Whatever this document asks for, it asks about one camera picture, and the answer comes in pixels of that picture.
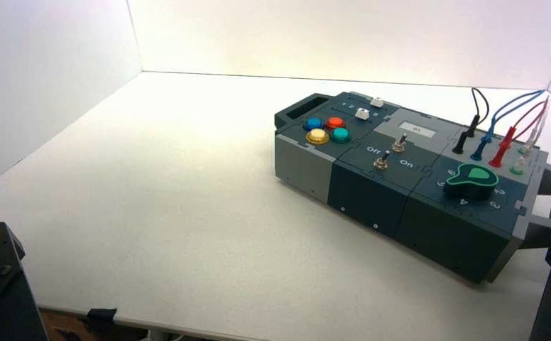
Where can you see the green round push button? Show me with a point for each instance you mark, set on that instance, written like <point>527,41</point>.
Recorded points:
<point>340,135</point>

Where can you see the white display label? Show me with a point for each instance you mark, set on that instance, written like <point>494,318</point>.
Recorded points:
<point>417,129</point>

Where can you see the green outlined rotary knob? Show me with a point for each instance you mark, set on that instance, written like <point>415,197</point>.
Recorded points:
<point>472,183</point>

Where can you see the blue round push button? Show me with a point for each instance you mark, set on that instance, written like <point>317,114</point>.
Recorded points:
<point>313,124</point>

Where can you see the metal toggle switch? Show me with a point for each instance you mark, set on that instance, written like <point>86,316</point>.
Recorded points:
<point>382,162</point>
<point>399,143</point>

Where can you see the black table edge clamp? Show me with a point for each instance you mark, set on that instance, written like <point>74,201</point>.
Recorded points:
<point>101,317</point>

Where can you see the red round push button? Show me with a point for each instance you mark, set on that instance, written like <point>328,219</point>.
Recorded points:
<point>335,123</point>

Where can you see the white slider knob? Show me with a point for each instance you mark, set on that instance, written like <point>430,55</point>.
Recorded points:
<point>377,101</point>
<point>361,113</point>

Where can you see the yellow round push button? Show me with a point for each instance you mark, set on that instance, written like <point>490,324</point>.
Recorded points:
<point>317,136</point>

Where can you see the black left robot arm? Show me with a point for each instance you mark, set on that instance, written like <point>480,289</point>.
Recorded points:
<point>2,292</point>

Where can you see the dark teal grey control box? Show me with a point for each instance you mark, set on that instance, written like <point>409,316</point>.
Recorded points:
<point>365,197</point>

